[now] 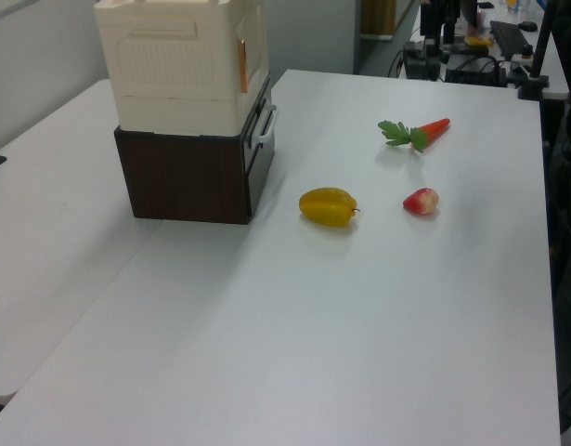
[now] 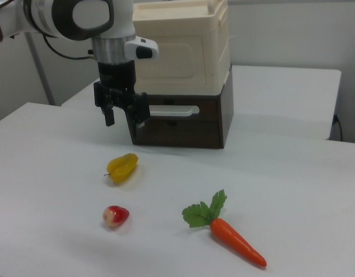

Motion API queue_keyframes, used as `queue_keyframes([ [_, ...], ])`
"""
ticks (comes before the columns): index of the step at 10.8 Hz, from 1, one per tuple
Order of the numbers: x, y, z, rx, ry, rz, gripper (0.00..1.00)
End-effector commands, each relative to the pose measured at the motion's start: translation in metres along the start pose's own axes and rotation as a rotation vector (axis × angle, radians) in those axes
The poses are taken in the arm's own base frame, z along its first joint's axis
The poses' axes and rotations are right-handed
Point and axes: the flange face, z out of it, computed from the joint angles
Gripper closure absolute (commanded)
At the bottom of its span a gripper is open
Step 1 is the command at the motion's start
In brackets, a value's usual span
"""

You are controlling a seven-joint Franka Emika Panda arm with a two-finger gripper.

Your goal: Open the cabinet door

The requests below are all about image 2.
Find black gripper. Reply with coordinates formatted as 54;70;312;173
93;61;151;129

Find cream cabinet door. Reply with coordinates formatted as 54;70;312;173
134;35;216;93

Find cream plastic cabinet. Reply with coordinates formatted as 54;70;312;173
132;0;233;96

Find yellow toy starfruit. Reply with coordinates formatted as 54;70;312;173
104;153;139;184

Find dark brown wooden drawer box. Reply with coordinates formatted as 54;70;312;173
125;65;235;149

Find red toy peach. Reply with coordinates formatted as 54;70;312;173
102;205;130;227

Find orange toy carrot green leaves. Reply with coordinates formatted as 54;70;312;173
181;189;267;268

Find white drawer handle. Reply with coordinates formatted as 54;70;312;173
148;104;200;117

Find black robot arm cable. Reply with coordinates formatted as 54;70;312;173
42;34;95;60

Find black wall cable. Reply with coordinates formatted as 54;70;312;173
334;113;344;142

